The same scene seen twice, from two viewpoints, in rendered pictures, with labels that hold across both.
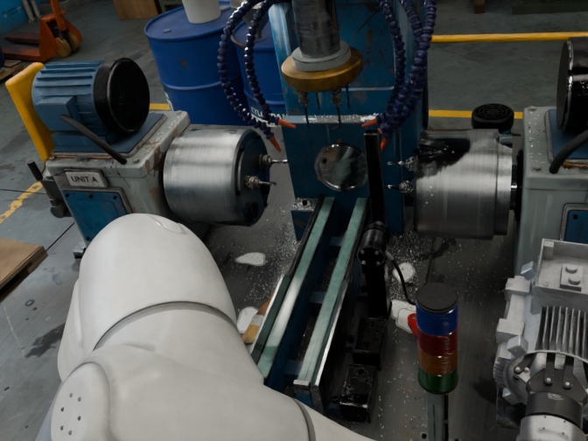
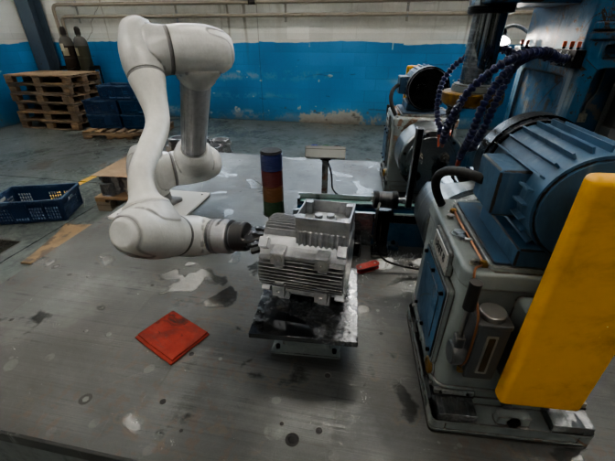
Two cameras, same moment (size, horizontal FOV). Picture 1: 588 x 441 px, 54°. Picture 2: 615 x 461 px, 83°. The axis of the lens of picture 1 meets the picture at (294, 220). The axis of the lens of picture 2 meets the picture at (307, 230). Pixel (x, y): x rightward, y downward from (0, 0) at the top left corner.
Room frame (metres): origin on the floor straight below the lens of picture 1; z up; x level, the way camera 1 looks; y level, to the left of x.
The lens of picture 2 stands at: (0.42, -1.08, 1.49)
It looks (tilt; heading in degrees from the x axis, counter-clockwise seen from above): 30 degrees down; 74
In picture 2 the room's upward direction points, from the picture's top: straight up
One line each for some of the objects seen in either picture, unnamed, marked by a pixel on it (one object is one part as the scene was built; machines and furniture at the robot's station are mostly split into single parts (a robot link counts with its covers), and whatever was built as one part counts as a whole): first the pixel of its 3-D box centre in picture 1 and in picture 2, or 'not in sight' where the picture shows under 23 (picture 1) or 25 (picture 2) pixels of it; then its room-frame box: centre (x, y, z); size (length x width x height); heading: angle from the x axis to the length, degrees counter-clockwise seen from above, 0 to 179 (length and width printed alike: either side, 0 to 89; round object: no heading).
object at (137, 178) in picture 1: (131, 190); (414, 146); (1.43, 0.44, 0.99); 0.35 x 0.31 x 0.37; 67
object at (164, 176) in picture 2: not in sight; (148, 169); (0.16, 0.49, 0.98); 0.18 x 0.16 x 0.22; 13
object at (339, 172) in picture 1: (341, 168); not in sight; (1.28, -0.15, 1.02); 0.15 x 0.02 x 0.15; 67
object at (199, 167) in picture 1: (203, 177); (424, 150); (1.33, 0.21, 1.04); 0.37 x 0.25 x 0.25; 67
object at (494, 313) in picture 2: not in sight; (478, 322); (0.81, -0.75, 1.07); 0.08 x 0.07 x 0.20; 157
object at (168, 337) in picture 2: not in sight; (172, 335); (0.26, -0.36, 0.80); 0.15 x 0.12 x 0.01; 129
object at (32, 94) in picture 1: (92, 144); (411, 111); (1.41, 0.48, 1.16); 0.33 x 0.26 x 0.42; 67
